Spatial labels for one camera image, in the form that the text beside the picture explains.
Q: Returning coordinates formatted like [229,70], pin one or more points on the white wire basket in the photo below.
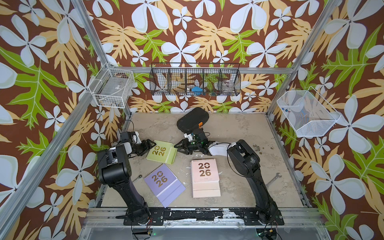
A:
[308,112]
[111,87]

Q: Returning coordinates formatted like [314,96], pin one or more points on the white wire basket right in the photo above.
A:
[308,112]

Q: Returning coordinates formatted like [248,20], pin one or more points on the silver wrench left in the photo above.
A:
[138,178]

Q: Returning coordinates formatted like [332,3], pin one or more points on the pink 2026 calendar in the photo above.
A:
[205,178]

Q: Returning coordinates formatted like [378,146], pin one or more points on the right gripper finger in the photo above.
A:
[181,149]
[181,143]

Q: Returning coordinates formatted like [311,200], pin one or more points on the silver wrench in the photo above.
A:
[277,176]
[138,178]

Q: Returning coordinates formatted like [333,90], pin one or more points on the black wire basket back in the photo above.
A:
[216,79]

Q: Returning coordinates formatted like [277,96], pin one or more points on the silver wrench right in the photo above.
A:
[277,176]

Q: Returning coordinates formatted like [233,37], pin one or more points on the black case orange latch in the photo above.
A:
[195,119]

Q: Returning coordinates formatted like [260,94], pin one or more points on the white wire basket left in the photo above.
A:
[111,87]

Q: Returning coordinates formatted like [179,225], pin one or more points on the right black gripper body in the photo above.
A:
[193,146]

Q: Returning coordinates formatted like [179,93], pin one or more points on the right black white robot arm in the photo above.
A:
[244,162]

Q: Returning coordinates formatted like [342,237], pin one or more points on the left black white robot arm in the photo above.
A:
[115,171]

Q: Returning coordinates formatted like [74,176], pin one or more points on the blue object in basket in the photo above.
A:
[197,91]

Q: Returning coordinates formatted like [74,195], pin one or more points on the green 2026 calendar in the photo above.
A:
[162,152]

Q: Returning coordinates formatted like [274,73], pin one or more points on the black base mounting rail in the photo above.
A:
[250,216]

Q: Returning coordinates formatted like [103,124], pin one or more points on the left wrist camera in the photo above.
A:
[135,138]

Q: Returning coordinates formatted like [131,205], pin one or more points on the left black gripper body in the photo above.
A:
[141,148]

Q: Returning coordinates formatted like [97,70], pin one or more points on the purple 2026 calendar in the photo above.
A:
[164,184]

